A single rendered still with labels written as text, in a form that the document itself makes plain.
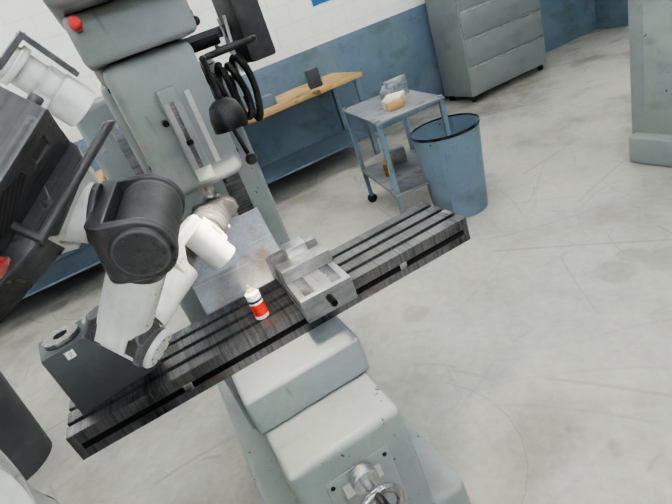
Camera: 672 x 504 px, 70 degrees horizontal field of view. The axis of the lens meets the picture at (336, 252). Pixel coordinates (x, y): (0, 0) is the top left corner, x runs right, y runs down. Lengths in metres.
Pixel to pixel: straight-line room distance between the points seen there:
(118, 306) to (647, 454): 1.72
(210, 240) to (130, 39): 0.43
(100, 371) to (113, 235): 0.74
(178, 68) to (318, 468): 0.96
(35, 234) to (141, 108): 0.54
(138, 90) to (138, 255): 0.53
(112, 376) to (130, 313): 0.58
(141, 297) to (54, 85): 0.34
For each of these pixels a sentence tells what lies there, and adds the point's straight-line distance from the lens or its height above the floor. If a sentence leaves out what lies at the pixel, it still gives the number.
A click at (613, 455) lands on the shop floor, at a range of 2.00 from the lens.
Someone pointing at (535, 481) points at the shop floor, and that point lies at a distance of 1.93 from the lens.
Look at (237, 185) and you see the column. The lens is 1.68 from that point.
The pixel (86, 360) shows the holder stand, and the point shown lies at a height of 1.03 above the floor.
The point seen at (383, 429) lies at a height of 0.67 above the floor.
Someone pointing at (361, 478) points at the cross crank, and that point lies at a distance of 1.25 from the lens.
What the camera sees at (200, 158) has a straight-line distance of 1.14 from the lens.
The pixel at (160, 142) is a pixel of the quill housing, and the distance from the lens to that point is 1.16.
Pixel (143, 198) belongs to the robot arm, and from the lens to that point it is 0.73.
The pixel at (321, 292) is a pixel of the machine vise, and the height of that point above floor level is 0.97.
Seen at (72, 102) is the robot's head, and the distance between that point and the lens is 0.84.
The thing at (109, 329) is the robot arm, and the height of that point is 1.26.
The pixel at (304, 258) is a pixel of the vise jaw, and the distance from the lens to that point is 1.33.
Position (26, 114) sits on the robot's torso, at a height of 1.60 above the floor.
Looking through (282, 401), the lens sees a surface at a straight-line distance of 1.29.
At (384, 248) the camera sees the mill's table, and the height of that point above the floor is 0.90.
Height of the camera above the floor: 1.60
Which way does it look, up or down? 27 degrees down
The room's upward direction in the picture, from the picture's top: 20 degrees counter-clockwise
